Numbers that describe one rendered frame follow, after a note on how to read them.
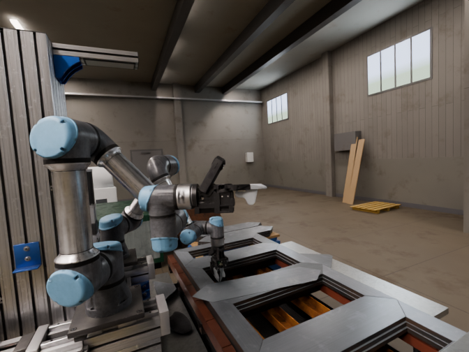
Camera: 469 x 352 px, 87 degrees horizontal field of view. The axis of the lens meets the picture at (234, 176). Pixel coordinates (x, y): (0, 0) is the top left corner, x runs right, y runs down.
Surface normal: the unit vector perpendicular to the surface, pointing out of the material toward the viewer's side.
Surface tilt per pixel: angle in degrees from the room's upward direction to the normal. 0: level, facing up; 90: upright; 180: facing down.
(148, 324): 90
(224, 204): 82
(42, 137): 83
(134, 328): 90
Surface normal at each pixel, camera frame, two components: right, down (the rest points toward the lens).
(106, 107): 0.40, 0.04
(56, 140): -0.04, -0.06
